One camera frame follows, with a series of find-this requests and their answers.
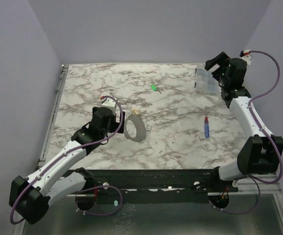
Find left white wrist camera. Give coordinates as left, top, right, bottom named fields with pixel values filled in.
left=101, top=96, right=117, bottom=115

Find blue red screwdriver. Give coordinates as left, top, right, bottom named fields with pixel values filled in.
left=204, top=107, right=210, bottom=138

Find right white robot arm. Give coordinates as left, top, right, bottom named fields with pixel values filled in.
left=204, top=50, right=283, bottom=191

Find aluminium side rail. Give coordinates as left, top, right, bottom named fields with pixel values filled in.
left=37, top=65, right=69, bottom=169

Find green tagged key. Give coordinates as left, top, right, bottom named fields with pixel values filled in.
left=151, top=85, right=161, bottom=93

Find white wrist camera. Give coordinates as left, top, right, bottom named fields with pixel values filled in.
left=101, top=96, right=117, bottom=115
left=239, top=50, right=252, bottom=66

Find clear plastic organizer box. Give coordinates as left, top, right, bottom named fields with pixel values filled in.
left=195, top=64, right=219, bottom=96

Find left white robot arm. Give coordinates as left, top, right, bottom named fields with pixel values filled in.
left=9, top=103, right=125, bottom=225

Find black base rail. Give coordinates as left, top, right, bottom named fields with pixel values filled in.
left=65, top=167, right=239, bottom=204

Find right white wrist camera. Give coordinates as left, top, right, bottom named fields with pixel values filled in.
left=239, top=50, right=252, bottom=66

